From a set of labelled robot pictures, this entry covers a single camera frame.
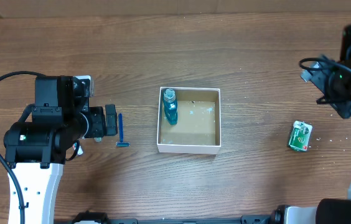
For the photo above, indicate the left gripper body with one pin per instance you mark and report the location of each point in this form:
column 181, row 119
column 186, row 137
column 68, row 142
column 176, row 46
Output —
column 111, row 119

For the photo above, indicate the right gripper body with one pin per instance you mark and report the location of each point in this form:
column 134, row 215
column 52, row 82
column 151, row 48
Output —
column 323, row 86

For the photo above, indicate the green soap box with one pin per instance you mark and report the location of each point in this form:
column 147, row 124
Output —
column 300, row 136

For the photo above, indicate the blue mouthwash bottle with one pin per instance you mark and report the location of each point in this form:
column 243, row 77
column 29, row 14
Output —
column 170, row 105

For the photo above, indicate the teal toothpaste tube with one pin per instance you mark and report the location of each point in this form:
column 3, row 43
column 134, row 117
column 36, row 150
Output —
column 79, row 149

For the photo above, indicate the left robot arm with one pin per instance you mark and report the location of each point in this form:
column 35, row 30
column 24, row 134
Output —
column 37, row 144

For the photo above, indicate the blue disposable razor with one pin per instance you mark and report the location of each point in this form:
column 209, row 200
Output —
column 121, row 142

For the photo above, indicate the white open cardboard box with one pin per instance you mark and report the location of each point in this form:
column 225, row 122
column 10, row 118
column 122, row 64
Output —
column 199, row 125

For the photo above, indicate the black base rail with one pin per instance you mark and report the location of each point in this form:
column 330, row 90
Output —
column 175, row 221

